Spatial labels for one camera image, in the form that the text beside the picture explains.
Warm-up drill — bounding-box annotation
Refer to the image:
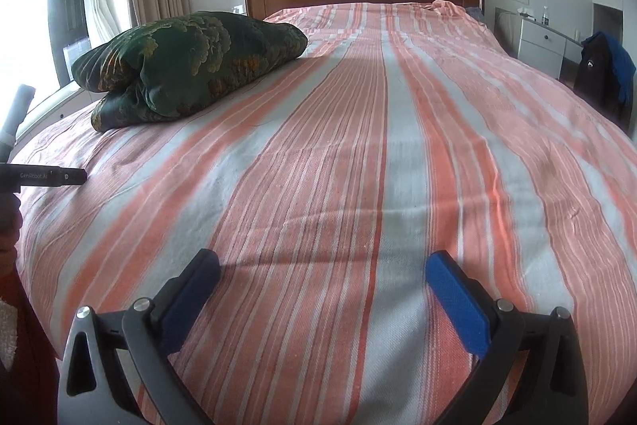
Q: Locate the grey rod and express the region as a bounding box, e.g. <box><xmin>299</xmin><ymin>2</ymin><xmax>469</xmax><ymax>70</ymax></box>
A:
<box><xmin>0</xmin><ymin>84</ymin><xmax>37</xmax><ymax>162</ymax></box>

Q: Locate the black and blue jacket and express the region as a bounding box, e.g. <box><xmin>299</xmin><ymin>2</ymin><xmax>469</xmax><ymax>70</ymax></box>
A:
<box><xmin>574</xmin><ymin>31</ymin><xmax>637</xmax><ymax>129</ymax></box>

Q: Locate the white nightstand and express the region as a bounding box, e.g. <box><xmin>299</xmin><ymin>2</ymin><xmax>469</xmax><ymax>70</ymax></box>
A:
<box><xmin>516</xmin><ymin>9</ymin><xmax>583</xmax><ymax>80</ymax></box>

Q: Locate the green floral pillow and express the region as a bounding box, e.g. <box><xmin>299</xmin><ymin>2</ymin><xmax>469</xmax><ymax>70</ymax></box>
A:
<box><xmin>71</xmin><ymin>11</ymin><xmax>309</xmax><ymax>133</ymax></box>

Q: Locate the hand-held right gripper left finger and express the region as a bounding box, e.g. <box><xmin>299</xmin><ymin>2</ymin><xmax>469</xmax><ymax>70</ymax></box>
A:
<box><xmin>57</xmin><ymin>248</ymin><xmax>222</xmax><ymax>425</ymax></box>

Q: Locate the person's red garment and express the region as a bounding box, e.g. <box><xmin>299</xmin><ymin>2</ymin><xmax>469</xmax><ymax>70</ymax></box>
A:
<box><xmin>0</xmin><ymin>251</ymin><xmax>61</xmax><ymax>425</ymax></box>

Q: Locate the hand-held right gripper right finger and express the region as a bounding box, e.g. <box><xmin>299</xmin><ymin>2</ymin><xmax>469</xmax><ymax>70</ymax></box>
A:
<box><xmin>425</xmin><ymin>250</ymin><xmax>589</xmax><ymax>425</ymax></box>

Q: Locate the white window sill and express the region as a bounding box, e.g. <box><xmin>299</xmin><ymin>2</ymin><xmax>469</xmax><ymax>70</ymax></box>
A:
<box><xmin>15</xmin><ymin>84</ymin><xmax>95</xmax><ymax>142</ymax></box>

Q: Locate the person's left forearm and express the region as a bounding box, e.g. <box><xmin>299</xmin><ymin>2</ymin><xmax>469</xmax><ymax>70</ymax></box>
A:
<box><xmin>0</xmin><ymin>193</ymin><xmax>23</xmax><ymax>257</ymax></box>

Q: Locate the pink striped bed sheet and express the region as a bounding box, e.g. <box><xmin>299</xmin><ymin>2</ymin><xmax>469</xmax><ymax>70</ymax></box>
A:
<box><xmin>15</xmin><ymin>0</ymin><xmax>637</xmax><ymax>425</ymax></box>

